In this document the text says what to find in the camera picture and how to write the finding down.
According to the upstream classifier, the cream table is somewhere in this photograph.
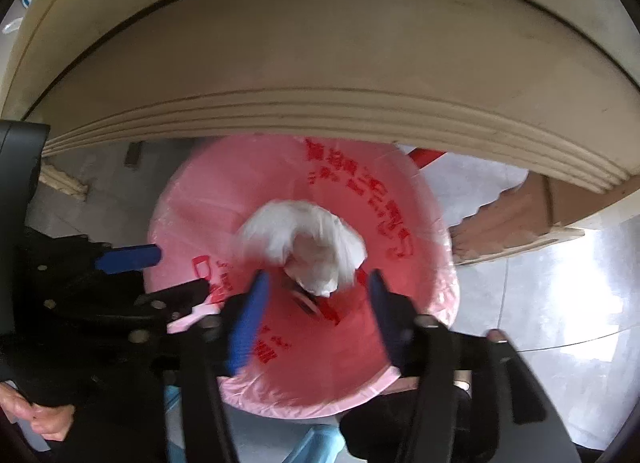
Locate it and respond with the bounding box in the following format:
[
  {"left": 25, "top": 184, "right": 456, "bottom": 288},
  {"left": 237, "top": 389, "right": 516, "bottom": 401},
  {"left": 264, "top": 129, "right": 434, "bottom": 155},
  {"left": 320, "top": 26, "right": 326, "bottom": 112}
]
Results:
[{"left": 0, "top": 0, "right": 640, "bottom": 264}]

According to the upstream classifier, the white tissue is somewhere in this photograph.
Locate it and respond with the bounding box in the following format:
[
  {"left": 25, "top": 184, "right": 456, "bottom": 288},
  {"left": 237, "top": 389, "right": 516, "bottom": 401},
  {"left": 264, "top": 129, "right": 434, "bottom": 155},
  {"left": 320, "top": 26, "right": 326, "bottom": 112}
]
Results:
[{"left": 235, "top": 199, "right": 368, "bottom": 300}]

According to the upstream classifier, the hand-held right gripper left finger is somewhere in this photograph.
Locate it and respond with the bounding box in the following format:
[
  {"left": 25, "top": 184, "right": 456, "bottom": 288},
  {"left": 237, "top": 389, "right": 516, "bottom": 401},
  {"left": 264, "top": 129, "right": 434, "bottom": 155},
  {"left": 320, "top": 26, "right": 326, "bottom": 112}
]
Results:
[{"left": 165, "top": 270, "right": 273, "bottom": 463}]

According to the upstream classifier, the red plastic stool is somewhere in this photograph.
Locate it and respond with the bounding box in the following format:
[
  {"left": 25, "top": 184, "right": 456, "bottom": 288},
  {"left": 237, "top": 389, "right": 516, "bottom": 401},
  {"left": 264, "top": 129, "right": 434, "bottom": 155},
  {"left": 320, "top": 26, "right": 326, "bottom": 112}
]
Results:
[{"left": 406, "top": 146, "right": 447, "bottom": 171}]

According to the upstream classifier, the person's left hand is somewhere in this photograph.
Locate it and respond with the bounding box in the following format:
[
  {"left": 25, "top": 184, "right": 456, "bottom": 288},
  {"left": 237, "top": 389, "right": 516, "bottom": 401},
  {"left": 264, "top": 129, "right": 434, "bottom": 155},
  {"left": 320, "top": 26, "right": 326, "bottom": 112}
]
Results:
[{"left": 0, "top": 382, "right": 77, "bottom": 444}]

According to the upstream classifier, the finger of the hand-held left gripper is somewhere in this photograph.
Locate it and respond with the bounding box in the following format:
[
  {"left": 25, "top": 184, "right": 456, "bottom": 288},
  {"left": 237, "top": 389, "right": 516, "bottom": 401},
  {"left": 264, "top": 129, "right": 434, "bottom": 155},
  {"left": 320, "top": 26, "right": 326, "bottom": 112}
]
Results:
[
  {"left": 42, "top": 277, "right": 212, "bottom": 346},
  {"left": 22, "top": 228, "right": 164, "bottom": 296}
]

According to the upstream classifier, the light blue plastic stool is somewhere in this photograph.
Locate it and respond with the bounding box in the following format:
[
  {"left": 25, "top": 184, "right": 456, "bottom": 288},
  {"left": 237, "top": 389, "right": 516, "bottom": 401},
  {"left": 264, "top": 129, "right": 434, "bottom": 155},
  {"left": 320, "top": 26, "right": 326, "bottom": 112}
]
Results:
[{"left": 165, "top": 383, "right": 351, "bottom": 463}]

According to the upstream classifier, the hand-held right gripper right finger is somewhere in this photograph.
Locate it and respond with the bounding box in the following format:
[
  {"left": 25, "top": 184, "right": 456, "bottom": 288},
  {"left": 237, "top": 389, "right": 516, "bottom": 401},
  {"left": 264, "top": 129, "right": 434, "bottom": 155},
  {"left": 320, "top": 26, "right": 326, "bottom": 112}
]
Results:
[{"left": 367, "top": 270, "right": 583, "bottom": 463}]

